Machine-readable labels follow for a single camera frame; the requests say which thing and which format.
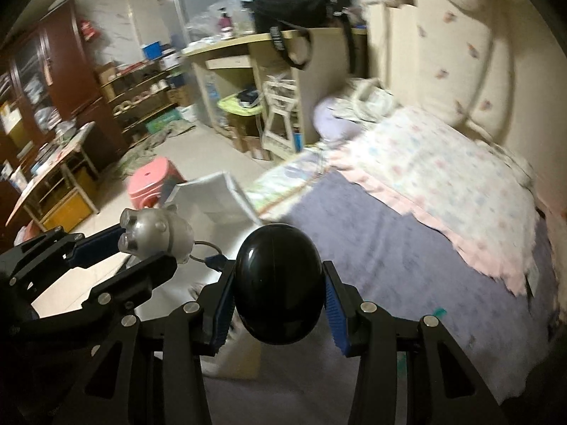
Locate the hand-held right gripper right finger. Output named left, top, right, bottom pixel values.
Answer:
left=323, top=260, right=506, bottom=425

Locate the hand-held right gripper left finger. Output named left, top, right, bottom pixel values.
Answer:
left=57, top=269, right=238, bottom=425

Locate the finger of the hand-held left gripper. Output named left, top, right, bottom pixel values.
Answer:
left=11, top=256, right=179, bottom=335
left=0, top=225, right=128, bottom=286

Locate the silver pig figurine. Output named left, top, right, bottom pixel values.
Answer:
left=119, top=204, right=196, bottom=263

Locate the black glossy oval object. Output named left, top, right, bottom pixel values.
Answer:
left=233, top=225, right=327, bottom=346

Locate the yellow crate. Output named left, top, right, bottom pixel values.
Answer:
left=42, top=190, right=91, bottom=231

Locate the purple fluffy blanket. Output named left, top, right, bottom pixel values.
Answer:
left=201, top=169, right=560, bottom=425

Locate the pink plastic stool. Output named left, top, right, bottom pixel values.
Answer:
left=128, top=157, right=187, bottom=210

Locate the folding table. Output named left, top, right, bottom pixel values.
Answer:
left=5, top=121, right=100, bottom=231

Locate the white open box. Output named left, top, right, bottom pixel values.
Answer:
left=167, top=172, right=263, bottom=226

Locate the colourful play mat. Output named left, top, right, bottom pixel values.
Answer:
left=248, top=151, right=331, bottom=217

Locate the wooden shoe rack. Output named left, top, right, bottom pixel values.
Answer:
left=98, top=55, right=180, bottom=142

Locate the dark red wooden cabinet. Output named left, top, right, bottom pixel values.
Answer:
left=0, top=0, right=129, bottom=196

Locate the floral quilt with pink ruffle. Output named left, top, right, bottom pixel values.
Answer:
left=330, top=105, right=550, bottom=297

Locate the green top stool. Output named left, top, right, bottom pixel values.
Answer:
left=218, top=92, right=265, bottom=140

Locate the pale purple pillow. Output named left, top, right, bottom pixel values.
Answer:
left=313, top=94, right=365, bottom=143

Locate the white folding rack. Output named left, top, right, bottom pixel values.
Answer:
left=261, top=75, right=298, bottom=153

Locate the beige desk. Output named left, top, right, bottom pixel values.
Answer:
left=183, top=27, right=368, bottom=160

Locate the silver refrigerator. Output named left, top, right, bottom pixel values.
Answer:
left=155, top=0, right=249, bottom=51

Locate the padded floral headboard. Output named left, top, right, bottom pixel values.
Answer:
left=367, top=0, right=560, bottom=151

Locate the black bag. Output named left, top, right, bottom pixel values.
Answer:
left=250, top=0, right=355, bottom=70

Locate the black cable with blue plug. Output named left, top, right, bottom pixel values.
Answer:
left=190, top=241, right=228, bottom=272

